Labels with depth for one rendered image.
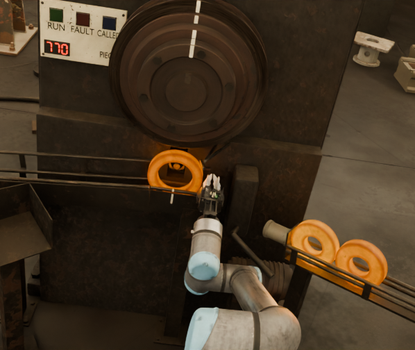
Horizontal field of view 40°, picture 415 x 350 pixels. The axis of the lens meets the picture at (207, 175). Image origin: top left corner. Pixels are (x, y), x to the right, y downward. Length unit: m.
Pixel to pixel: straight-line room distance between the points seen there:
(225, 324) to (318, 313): 1.43
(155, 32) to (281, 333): 0.87
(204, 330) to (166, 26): 0.83
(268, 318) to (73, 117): 1.00
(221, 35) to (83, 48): 0.47
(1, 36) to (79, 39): 2.84
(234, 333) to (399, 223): 2.23
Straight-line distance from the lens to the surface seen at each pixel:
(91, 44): 1.85
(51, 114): 1.96
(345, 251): 1.77
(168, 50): 1.58
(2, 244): 1.86
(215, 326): 1.23
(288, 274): 1.97
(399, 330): 2.73
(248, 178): 1.87
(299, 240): 1.84
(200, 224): 1.75
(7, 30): 4.64
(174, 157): 1.86
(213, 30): 1.62
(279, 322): 1.28
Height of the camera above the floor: 1.82
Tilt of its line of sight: 33 degrees down
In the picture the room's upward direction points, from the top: 10 degrees clockwise
